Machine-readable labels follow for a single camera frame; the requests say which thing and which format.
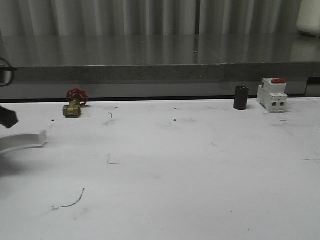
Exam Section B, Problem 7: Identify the white circuit breaker red switch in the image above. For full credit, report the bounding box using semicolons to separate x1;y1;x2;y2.
257;78;288;113

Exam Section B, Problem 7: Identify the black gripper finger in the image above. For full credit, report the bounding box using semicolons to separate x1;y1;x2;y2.
0;106;19;129

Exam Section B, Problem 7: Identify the brass valve with red handwheel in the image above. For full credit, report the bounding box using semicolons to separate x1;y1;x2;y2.
62;88;89;118

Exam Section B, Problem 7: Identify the white half-ring pipe clamp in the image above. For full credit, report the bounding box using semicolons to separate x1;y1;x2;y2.
0;130;47;155

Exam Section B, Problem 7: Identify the dark brown cylindrical capacitor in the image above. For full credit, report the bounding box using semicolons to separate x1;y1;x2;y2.
233;86;249;110

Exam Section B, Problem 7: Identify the white container on counter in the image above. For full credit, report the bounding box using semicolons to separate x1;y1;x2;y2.
296;0;320;37

